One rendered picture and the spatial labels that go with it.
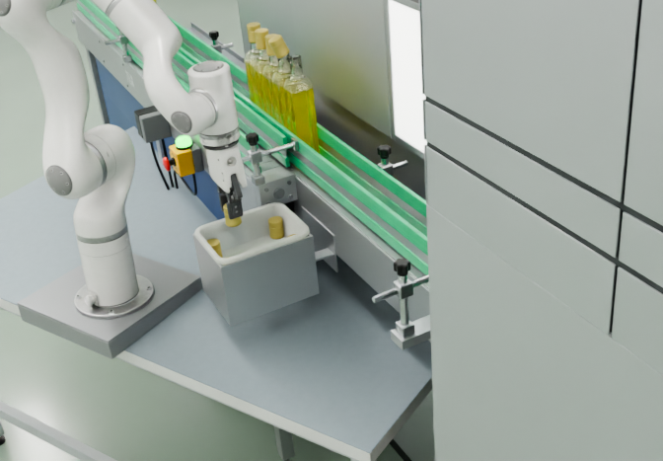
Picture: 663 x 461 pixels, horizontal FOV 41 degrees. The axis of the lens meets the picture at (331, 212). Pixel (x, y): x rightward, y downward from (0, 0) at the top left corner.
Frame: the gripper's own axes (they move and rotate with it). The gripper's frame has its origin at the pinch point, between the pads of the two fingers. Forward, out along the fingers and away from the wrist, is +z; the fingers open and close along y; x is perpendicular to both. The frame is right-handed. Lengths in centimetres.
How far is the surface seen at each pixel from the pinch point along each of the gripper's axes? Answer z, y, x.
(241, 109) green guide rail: -2.5, 41.3, -20.9
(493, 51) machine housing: -57, -86, -3
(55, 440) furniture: 90, 57, 46
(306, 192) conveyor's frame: 6.5, 6.1, -20.8
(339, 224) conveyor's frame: 7.4, -10.1, -20.6
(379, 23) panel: -32, -1, -39
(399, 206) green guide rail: 1.5, -20.2, -29.8
